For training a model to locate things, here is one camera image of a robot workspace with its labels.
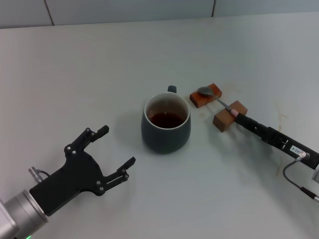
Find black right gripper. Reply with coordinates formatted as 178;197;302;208
235;115;319;171

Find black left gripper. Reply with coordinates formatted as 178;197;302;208
29;124;137;217

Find dark grey ceramic mug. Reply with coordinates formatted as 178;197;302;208
141;85;192;154

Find pink handled metal spoon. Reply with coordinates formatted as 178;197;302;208
197;85;240;117

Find light brown arched wooden block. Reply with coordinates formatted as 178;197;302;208
212;100;249;132

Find dark brown coffee liquid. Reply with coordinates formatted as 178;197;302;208
147;112;184;129

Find reddish brown flat wooden block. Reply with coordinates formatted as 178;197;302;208
189;83;223;109

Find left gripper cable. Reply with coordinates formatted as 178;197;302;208
27;167;50;185

